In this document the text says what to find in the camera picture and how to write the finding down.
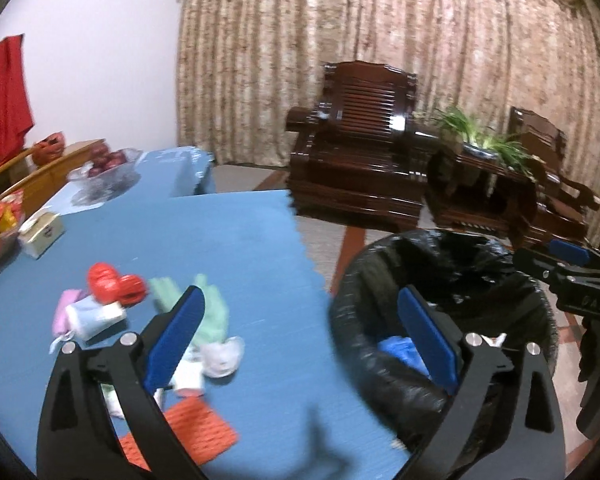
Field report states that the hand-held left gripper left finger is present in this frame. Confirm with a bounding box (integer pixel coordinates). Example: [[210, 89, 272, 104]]
[[36, 285, 211, 480]]

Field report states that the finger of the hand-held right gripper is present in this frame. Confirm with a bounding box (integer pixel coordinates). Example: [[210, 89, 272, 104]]
[[512, 248, 600, 283], [550, 239, 600, 267]]

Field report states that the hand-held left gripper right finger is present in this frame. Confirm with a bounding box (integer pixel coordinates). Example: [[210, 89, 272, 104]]
[[397, 285, 566, 480]]

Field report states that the trash bin with black bag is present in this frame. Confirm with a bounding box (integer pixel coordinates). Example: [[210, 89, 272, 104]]
[[328, 228, 561, 480]]

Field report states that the white paper cup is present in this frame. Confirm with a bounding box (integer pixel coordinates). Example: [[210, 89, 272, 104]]
[[65, 296, 127, 341]]

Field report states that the red mesh bag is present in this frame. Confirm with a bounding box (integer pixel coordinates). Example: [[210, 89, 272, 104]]
[[87, 261, 147, 307]]

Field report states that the orange mesh packet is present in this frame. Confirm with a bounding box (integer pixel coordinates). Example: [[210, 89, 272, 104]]
[[117, 396, 238, 471]]

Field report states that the pink wrapper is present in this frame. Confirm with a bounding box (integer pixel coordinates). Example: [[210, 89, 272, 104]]
[[52, 287, 88, 338]]

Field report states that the blue plastic bag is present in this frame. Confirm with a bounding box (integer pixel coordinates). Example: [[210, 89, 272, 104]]
[[377, 336, 431, 378]]

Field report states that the dark wooden side table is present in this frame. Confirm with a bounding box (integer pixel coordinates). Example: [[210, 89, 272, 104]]
[[425, 142, 541, 251]]

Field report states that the plain blue tablecloth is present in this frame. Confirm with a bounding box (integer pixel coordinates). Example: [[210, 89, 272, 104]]
[[0, 189, 411, 480]]

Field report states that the dark wooden armchair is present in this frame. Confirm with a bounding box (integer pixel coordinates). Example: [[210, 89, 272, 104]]
[[505, 106, 600, 251], [285, 60, 438, 233]]

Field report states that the green potted plant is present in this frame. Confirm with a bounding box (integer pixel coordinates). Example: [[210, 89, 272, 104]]
[[432, 105, 531, 176]]

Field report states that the cream tissue box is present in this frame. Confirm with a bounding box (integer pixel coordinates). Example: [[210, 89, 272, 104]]
[[18, 211, 66, 259]]

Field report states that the clear glass fruit bowl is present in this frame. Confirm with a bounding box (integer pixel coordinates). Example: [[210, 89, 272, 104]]
[[67, 148, 143, 206]]

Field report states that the wooden bench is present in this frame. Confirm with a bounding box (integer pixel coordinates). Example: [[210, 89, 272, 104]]
[[0, 139, 106, 211]]

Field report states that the orange-red net bag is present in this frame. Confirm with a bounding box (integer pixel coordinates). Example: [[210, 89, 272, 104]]
[[32, 131, 66, 167]]

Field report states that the red cloth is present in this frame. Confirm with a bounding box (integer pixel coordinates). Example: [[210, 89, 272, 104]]
[[0, 35, 35, 166]]

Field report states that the beige patterned curtain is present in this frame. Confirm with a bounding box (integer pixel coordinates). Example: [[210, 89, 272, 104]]
[[175, 0, 600, 241]]

